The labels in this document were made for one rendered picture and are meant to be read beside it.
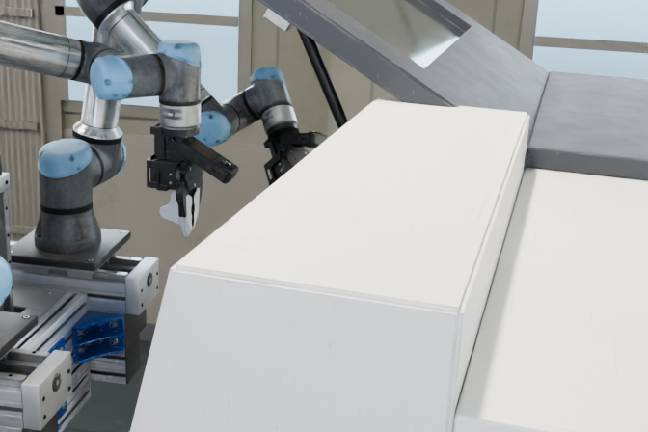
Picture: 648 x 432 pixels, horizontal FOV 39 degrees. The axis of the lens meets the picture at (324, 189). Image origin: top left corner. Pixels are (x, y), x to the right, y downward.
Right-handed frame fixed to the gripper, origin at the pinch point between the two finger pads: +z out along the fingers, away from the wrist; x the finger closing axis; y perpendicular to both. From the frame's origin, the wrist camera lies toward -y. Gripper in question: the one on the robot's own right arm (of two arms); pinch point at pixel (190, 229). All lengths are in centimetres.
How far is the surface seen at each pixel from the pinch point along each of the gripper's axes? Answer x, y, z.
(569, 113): -4, -66, -28
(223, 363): 93, -43, -26
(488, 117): 29, -56, -33
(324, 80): 21, -31, -35
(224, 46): -178, 64, -6
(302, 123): -184, 34, 22
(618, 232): 47, -73, -25
